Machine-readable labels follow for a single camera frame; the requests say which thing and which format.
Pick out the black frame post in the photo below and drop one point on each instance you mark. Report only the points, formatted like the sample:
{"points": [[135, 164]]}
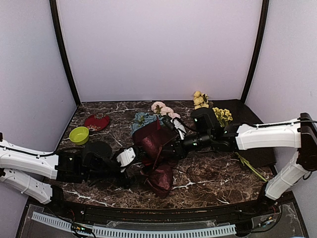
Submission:
{"points": [[256, 51], [62, 51]]}

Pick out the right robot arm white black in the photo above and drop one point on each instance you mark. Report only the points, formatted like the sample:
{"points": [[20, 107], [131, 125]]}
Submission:
{"points": [[300, 134]]}

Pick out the right black frame post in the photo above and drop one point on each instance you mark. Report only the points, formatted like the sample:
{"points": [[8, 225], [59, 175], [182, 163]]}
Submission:
{"points": [[256, 51]]}

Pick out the red embroidered round pouch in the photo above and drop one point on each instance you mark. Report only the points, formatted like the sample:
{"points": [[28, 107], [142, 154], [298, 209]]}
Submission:
{"points": [[97, 122]]}

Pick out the green plastic bowl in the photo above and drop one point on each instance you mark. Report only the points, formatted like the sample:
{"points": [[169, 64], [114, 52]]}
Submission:
{"points": [[79, 135]]}

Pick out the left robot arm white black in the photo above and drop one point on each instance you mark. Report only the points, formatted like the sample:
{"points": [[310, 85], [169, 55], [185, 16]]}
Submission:
{"points": [[17, 163]]}

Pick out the red wrapping paper sheet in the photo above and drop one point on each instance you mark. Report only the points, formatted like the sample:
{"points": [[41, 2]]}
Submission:
{"points": [[154, 139]]}

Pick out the white cable duct strip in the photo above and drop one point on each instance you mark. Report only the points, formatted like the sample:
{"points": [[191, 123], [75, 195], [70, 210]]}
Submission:
{"points": [[130, 230]]}

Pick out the black front table rail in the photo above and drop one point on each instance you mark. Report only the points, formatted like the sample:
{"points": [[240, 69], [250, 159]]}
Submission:
{"points": [[151, 209]]}

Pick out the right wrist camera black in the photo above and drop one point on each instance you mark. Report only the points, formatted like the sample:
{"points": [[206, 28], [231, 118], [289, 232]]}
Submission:
{"points": [[204, 119]]}

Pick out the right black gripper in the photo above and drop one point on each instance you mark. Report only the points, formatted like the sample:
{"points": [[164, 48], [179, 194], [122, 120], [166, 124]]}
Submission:
{"points": [[179, 150]]}

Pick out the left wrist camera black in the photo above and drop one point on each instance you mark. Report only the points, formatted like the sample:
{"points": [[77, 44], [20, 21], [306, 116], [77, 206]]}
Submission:
{"points": [[98, 156]]}

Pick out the pink fake rose bunch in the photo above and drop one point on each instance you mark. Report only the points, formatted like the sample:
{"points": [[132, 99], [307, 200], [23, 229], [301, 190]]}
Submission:
{"points": [[162, 109]]}

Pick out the left black frame post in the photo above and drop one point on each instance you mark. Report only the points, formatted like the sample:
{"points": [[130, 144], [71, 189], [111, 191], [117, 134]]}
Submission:
{"points": [[62, 51]]}

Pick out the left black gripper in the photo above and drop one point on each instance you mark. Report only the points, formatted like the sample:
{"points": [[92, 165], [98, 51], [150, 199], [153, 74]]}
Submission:
{"points": [[126, 181]]}

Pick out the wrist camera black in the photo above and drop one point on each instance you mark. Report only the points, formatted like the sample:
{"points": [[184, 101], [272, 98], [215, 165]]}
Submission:
{"points": [[204, 119], [98, 156]]}

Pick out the yellow fake flower bunch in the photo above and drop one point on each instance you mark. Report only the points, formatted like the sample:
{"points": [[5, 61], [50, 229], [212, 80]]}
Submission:
{"points": [[224, 117]]}

